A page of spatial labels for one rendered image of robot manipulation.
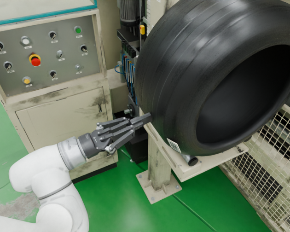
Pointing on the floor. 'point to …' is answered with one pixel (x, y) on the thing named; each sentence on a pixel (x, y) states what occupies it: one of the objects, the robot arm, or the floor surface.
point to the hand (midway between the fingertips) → (141, 120)
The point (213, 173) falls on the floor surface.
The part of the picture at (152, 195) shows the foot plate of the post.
